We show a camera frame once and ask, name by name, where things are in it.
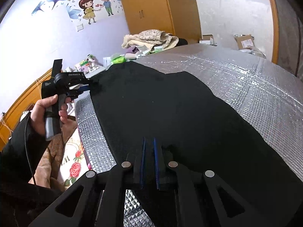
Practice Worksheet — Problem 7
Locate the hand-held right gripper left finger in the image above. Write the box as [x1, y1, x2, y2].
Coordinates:
[28, 137, 147, 227]

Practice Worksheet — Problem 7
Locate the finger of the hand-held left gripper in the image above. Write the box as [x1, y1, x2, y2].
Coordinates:
[67, 82, 92, 98]

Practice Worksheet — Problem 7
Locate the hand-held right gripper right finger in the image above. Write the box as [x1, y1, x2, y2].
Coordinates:
[153, 137, 261, 227]

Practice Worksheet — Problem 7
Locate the black garment with white print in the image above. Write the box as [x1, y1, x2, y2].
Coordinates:
[89, 61, 303, 227]

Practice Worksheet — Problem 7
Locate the person's left forearm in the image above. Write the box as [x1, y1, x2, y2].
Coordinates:
[0, 112, 60, 227]

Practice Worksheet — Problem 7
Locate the person's left hand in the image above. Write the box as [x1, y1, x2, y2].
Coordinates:
[31, 94, 70, 136]

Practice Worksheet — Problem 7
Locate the wooden headboard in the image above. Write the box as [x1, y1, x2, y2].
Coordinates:
[0, 67, 55, 151]

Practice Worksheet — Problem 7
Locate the green tissue pack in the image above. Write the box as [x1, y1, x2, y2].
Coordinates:
[111, 54, 126, 64]

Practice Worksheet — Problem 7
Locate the white green medicine box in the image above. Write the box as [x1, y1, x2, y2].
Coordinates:
[137, 45, 150, 58]

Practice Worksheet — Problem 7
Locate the brown blanket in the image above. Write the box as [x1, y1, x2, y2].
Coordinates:
[28, 116, 79, 192]

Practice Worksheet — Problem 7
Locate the beige floral blanket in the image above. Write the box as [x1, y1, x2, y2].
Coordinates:
[121, 30, 179, 51]

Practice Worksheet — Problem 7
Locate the wooden wardrobe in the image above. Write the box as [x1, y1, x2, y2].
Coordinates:
[115, 0, 202, 44]

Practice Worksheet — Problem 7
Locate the silver quilted foil mat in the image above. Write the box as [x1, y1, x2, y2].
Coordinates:
[74, 43, 303, 227]

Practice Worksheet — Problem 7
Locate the open white box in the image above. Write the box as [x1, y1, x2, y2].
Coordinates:
[199, 34, 217, 46]

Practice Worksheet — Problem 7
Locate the brown cardboard box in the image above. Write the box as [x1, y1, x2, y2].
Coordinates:
[234, 33, 255, 51]

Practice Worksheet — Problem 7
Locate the translucent zipper door curtain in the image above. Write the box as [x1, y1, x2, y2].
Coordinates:
[269, 0, 303, 78]

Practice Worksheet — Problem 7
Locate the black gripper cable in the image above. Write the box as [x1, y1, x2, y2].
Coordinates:
[24, 113, 36, 185]

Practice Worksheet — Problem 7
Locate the cartoon wall sticker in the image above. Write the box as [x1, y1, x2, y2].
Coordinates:
[31, 0, 124, 26]

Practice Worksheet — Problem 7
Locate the wooden door frame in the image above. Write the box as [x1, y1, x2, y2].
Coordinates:
[264, 0, 280, 65]

